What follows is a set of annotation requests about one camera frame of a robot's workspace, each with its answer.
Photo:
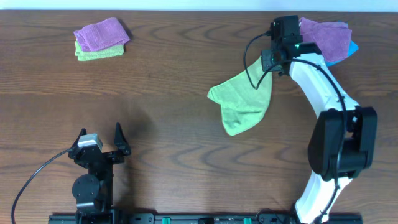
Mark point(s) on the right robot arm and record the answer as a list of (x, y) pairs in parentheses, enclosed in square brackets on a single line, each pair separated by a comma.
[(342, 143)]

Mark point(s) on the crumpled purple cloth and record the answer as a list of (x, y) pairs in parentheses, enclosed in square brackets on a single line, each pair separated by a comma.
[(312, 31)]

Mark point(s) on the light green microfiber cloth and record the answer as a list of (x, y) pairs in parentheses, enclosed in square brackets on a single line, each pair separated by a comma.
[(242, 106)]

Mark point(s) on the folded purple cloth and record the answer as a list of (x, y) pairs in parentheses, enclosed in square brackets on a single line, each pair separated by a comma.
[(101, 35)]

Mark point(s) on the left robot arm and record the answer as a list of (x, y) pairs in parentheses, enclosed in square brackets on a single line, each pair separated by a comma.
[(94, 191)]

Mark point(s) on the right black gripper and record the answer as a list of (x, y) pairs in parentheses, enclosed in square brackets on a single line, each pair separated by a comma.
[(267, 59)]

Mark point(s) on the folded green cloth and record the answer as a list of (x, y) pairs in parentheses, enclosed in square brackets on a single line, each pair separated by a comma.
[(113, 51)]

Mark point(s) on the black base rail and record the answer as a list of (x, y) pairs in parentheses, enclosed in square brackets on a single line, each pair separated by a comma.
[(150, 218)]

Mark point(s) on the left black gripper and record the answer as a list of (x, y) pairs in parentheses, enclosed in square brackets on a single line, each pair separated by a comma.
[(104, 156)]

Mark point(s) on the blue cloth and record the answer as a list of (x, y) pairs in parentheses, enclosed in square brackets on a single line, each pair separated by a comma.
[(338, 45)]

